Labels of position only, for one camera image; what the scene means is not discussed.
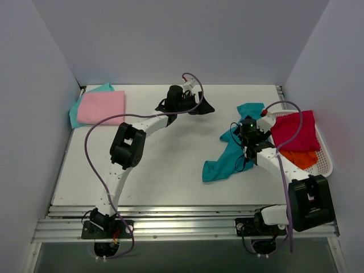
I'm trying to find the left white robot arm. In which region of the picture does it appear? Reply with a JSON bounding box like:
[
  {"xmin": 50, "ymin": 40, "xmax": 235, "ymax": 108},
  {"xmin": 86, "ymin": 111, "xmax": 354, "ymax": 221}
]
[{"xmin": 85, "ymin": 81, "xmax": 215, "ymax": 238}]

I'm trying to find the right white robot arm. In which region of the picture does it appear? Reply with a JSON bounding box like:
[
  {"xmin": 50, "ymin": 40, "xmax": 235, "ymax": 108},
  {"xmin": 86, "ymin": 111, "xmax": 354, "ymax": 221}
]
[{"xmin": 234, "ymin": 114, "xmax": 336, "ymax": 235}]

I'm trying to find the magenta t shirt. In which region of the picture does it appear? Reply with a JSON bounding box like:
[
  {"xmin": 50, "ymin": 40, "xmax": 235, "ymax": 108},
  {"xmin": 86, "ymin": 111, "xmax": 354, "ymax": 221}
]
[{"xmin": 271, "ymin": 110, "xmax": 320, "ymax": 152}]

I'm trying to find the orange t shirt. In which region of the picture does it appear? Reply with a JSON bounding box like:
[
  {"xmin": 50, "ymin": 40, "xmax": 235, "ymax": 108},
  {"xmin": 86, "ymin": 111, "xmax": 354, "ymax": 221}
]
[{"xmin": 280, "ymin": 151, "xmax": 318, "ymax": 169}]

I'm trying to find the folded pink t shirt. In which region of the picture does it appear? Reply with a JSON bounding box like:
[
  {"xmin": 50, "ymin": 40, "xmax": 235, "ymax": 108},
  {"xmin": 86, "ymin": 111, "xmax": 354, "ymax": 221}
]
[{"xmin": 76, "ymin": 91, "xmax": 126, "ymax": 125}]

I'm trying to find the white plastic basket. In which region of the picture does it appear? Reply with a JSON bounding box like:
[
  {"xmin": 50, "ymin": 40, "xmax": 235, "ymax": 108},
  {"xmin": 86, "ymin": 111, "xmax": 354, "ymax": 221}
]
[{"xmin": 271, "ymin": 110, "xmax": 333, "ymax": 177}]

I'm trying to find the folded light teal t shirt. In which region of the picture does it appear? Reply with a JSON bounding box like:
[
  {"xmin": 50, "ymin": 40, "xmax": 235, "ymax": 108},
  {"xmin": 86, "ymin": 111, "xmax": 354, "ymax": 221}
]
[{"xmin": 69, "ymin": 83, "xmax": 115, "ymax": 129}]

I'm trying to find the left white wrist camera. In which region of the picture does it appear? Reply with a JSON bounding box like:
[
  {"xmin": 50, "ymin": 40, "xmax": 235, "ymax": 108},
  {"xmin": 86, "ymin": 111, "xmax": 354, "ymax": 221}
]
[{"xmin": 182, "ymin": 78, "xmax": 197, "ymax": 94}]

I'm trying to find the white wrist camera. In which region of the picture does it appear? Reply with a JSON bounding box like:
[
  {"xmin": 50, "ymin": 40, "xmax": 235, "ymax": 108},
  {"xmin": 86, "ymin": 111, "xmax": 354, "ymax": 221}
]
[
  {"xmin": 257, "ymin": 109, "xmax": 276, "ymax": 133},
  {"xmin": 182, "ymin": 78, "xmax": 197, "ymax": 94}
]

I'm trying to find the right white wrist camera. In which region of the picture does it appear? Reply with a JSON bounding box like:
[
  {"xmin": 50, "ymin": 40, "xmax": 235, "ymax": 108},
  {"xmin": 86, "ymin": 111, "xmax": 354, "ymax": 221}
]
[{"xmin": 257, "ymin": 109, "xmax": 276, "ymax": 133}]

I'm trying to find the black thin cable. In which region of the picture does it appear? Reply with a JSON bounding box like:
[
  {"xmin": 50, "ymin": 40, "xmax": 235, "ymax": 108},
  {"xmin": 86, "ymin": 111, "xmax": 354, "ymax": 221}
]
[{"xmin": 229, "ymin": 122, "xmax": 249, "ymax": 173}]

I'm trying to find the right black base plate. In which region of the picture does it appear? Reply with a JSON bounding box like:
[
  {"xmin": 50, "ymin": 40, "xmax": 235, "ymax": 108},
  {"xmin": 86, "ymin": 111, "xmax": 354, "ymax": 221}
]
[{"xmin": 234, "ymin": 218, "xmax": 287, "ymax": 237}]

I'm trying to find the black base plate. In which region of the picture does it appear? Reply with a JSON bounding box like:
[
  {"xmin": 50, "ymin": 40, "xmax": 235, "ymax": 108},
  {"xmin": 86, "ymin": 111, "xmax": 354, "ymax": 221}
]
[
  {"xmin": 234, "ymin": 218, "xmax": 287, "ymax": 237},
  {"xmin": 81, "ymin": 220, "xmax": 134, "ymax": 239}
]

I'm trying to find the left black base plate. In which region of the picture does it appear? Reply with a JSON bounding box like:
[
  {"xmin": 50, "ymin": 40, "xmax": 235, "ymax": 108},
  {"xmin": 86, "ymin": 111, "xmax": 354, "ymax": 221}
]
[{"xmin": 81, "ymin": 220, "xmax": 134, "ymax": 239}]

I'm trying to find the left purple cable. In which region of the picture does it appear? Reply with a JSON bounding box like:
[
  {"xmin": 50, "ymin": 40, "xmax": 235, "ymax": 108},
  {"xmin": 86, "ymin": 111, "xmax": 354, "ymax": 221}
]
[{"xmin": 85, "ymin": 72, "xmax": 204, "ymax": 259}]

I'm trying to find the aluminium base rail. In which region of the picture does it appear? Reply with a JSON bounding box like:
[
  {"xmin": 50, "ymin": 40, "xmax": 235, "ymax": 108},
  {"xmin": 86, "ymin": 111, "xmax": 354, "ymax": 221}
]
[{"xmin": 31, "ymin": 203, "xmax": 341, "ymax": 245}]

